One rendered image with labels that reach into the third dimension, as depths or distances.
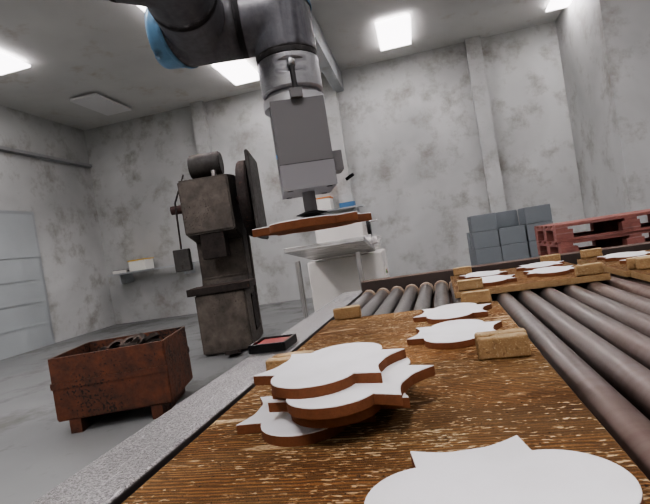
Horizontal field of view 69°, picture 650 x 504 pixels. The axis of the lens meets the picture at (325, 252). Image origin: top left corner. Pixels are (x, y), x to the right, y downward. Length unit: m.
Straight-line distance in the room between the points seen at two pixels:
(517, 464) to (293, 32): 0.48
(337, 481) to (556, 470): 0.14
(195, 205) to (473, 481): 5.69
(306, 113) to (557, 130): 10.43
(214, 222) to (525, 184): 6.86
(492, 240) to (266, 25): 7.41
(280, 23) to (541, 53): 10.72
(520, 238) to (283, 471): 7.66
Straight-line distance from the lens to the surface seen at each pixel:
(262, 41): 0.61
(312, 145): 0.55
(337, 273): 4.42
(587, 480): 0.33
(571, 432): 0.41
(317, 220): 0.51
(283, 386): 0.42
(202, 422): 0.61
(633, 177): 8.94
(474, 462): 0.35
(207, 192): 5.89
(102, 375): 4.05
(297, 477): 0.38
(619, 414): 0.49
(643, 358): 0.69
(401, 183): 10.43
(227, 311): 5.82
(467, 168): 10.50
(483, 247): 7.88
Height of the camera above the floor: 1.10
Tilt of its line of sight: 1 degrees down
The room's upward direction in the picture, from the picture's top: 9 degrees counter-clockwise
